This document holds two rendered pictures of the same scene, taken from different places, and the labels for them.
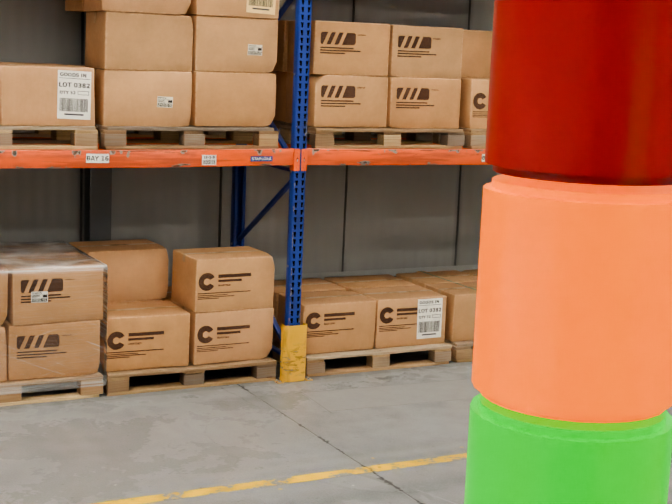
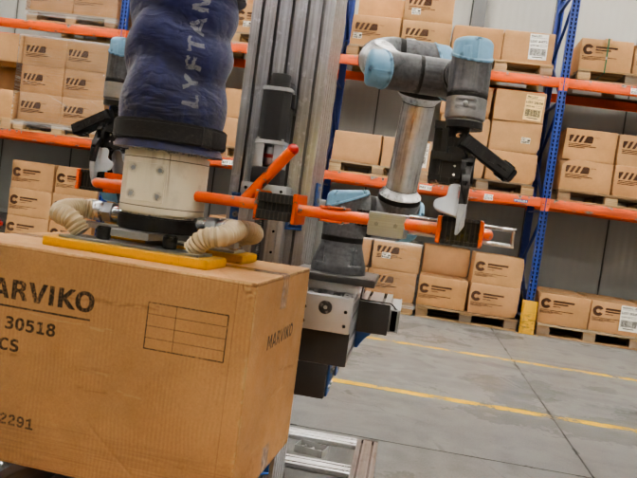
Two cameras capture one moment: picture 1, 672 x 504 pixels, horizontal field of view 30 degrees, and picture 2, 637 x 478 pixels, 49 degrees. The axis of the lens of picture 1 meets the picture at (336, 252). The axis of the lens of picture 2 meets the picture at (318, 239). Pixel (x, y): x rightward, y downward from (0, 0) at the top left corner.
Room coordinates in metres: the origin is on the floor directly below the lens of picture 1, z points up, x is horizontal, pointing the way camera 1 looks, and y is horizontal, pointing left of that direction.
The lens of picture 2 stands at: (0.27, -2.33, 1.23)
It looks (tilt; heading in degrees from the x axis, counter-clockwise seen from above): 3 degrees down; 35
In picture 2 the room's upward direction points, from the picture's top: 8 degrees clockwise
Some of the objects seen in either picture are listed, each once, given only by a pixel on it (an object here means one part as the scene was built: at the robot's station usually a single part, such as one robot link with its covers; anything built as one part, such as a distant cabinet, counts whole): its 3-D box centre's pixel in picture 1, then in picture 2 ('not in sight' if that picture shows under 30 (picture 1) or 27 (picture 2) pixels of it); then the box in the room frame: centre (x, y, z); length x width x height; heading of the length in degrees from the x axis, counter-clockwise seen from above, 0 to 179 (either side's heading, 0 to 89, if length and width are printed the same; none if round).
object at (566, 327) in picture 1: (579, 290); not in sight; (0.30, -0.06, 2.24); 0.05 x 0.05 x 0.05
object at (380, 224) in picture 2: not in sight; (388, 225); (1.43, -1.67, 1.20); 0.07 x 0.07 x 0.04; 22
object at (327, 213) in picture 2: not in sight; (272, 205); (1.44, -1.38, 1.20); 0.93 x 0.30 x 0.04; 112
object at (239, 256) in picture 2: not in sight; (177, 241); (1.34, -1.20, 1.10); 0.34 x 0.10 x 0.05; 112
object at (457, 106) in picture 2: not in sight; (464, 111); (1.48, -1.77, 1.43); 0.08 x 0.08 x 0.05
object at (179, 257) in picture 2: not in sight; (136, 244); (1.17, -1.28, 1.10); 0.34 x 0.10 x 0.05; 112
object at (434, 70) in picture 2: not in sight; (447, 79); (1.55, -1.69, 1.50); 0.11 x 0.11 x 0.08; 39
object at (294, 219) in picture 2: not in sight; (280, 207); (1.35, -1.47, 1.20); 0.10 x 0.08 x 0.06; 22
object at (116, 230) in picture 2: not in sight; (160, 223); (1.26, -1.24, 1.14); 0.34 x 0.25 x 0.06; 112
